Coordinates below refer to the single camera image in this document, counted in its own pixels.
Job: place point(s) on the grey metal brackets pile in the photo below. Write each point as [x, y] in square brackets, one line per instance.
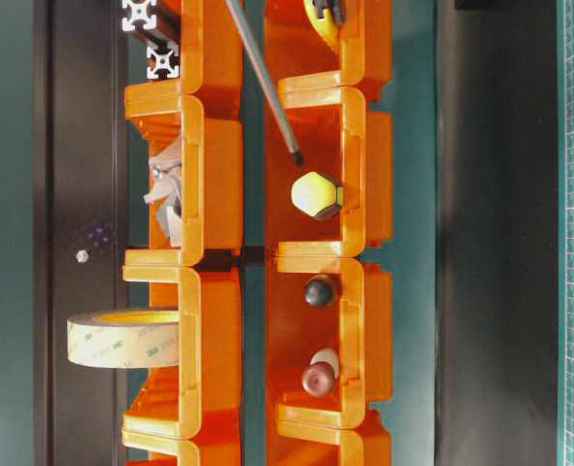
[166, 170]

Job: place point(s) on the yellow black screwdriver handle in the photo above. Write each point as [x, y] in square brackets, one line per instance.
[317, 196]

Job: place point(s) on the orange plastic bin rack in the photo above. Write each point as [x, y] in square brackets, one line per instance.
[190, 414]

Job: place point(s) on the small hex nut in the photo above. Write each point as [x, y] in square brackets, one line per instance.
[82, 256]

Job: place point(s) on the yellow black handled screwdriver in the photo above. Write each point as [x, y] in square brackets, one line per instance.
[264, 79]

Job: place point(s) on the silver aluminium extrusion piece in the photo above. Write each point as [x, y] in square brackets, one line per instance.
[138, 13]

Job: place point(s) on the roll of double-sided tape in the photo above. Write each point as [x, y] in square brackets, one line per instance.
[127, 339]

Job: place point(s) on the yellow black tool handle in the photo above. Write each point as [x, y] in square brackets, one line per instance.
[326, 17]

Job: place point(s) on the black round knob handle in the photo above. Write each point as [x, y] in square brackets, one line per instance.
[320, 291]

